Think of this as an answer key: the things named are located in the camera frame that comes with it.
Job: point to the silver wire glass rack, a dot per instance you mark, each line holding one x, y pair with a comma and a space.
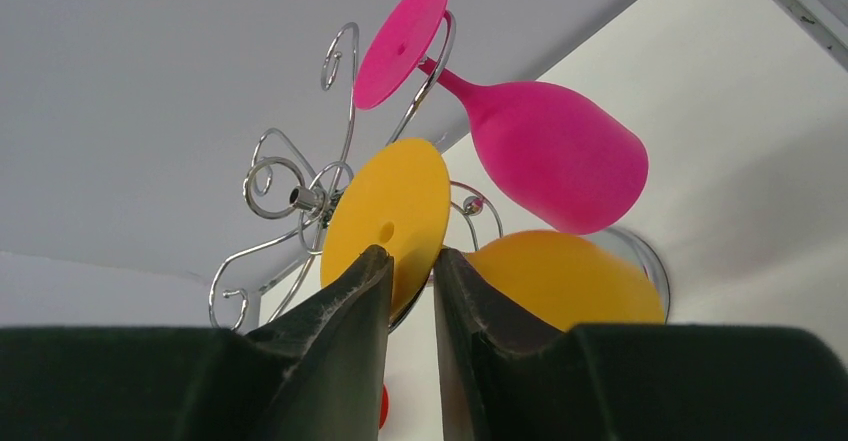
316, 205

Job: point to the pink wine glass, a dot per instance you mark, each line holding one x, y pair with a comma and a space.
548, 148

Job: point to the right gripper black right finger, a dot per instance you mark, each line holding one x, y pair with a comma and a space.
507, 375

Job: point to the yellow wine glass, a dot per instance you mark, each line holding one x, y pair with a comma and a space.
401, 201

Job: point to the red wine glass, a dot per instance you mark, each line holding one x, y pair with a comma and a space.
384, 407

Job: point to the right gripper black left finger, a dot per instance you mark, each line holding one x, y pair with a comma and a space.
315, 373

